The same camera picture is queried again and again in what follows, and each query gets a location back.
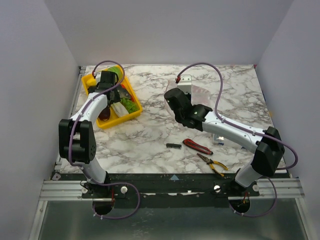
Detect green grapes bunch toy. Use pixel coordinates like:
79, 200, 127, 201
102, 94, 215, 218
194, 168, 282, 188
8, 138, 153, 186
120, 98, 139, 114

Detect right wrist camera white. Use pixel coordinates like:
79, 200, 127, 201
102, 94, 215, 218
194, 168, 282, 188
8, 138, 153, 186
176, 74, 192, 95

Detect red black utility knife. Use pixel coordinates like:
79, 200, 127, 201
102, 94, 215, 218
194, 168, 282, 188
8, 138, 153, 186
182, 138, 214, 155

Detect yellow lemon toy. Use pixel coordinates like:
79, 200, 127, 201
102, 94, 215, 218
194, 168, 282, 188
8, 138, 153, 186
86, 75, 97, 88

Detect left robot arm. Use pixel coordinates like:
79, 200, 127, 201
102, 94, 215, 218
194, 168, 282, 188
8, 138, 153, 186
58, 70, 119, 198

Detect clear small plastic box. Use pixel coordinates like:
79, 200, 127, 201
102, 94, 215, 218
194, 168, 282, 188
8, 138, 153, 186
213, 134, 225, 146

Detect clear zip top bag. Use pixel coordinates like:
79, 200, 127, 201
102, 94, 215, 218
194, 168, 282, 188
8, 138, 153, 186
164, 80, 214, 118

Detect green cabbage toy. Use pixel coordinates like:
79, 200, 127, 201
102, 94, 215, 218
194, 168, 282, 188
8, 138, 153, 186
107, 65, 124, 81

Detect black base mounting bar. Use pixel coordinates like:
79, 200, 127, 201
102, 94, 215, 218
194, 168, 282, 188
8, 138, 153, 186
51, 173, 290, 209

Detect grey fish toy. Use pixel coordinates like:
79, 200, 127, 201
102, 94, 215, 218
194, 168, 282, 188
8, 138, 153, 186
116, 85, 132, 100

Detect white celery toy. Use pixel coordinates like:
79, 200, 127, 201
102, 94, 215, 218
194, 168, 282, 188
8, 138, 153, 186
111, 102, 129, 118

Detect yellow handled pliers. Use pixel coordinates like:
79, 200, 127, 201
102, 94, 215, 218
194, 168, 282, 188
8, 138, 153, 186
196, 153, 229, 178

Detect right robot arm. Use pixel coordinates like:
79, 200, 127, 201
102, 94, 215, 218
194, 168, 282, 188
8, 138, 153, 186
164, 88, 285, 196

